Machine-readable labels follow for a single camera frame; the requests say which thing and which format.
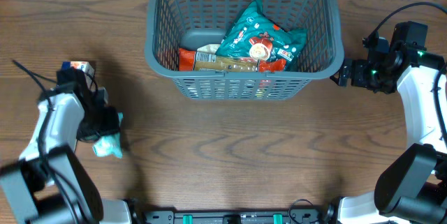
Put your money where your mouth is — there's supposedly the green Nescafe coffee bag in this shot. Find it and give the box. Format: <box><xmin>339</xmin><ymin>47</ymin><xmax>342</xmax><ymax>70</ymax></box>
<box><xmin>216</xmin><ymin>0</ymin><xmax>307</xmax><ymax>70</ymax></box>

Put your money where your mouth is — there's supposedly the orange spaghetti packet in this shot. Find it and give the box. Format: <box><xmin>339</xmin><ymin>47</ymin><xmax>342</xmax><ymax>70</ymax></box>
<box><xmin>177</xmin><ymin>47</ymin><xmax>288</xmax><ymax>96</ymax></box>

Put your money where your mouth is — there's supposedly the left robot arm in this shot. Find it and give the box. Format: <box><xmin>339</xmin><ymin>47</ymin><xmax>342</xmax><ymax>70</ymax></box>
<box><xmin>1</xmin><ymin>68</ymin><xmax>133</xmax><ymax>224</ymax></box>

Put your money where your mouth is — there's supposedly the left black cable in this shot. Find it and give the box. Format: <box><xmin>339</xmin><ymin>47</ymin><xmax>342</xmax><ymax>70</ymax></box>
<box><xmin>12</xmin><ymin>59</ymin><xmax>81</xmax><ymax>224</ymax></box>

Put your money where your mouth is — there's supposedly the Kleenex tissue multipack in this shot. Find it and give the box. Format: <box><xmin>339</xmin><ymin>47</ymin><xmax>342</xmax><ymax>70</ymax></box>
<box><xmin>61</xmin><ymin>61</ymin><xmax>95</xmax><ymax>77</ymax></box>

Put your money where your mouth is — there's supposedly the teal wet wipes packet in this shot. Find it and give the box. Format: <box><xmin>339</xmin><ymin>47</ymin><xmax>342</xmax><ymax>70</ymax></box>
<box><xmin>92</xmin><ymin>112</ymin><xmax>124</xmax><ymax>158</ymax></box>

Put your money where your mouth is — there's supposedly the grey plastic basket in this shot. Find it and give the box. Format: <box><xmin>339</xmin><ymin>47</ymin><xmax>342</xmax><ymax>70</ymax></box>
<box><xmin>145</xmin><ymin>0</ymin><xmax>344</xmax><ymax>100</ymax></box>

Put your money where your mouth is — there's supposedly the beige mushroom bag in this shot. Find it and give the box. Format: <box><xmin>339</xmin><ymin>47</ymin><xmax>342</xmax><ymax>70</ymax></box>
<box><xmin>196</xmin><ymin>44</ymin><xmax>221</xmax><ymax>54</ymax></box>

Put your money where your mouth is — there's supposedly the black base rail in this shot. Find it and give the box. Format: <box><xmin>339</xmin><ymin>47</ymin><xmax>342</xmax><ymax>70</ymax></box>
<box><xmin>143</xmin><ymin>207</ymin><xmax>333</xmax><ymax>224</ymax></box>

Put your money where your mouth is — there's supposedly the black cable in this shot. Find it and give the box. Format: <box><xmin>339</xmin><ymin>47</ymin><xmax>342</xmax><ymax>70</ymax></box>
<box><xmin>369</xmin><ymin>1</ymin><xmax>447</xmax><ymax>141</ymax></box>
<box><xmin>12</xmin><ymin>59</ymin><xmax>81</xmax><ymax>224</ymax></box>

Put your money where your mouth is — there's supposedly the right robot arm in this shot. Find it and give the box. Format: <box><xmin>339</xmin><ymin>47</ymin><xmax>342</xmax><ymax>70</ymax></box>
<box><xmin>328</xmin><ymin>21</ymin><xmax>446</xmax><ymax>223</ymax></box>

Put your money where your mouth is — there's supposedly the right black cable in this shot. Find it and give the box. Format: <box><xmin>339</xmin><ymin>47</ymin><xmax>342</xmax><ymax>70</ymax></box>
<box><xmin>369</xmin><ymin>1</ymin><xmax>447</xmax><ymax>141</ymax></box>

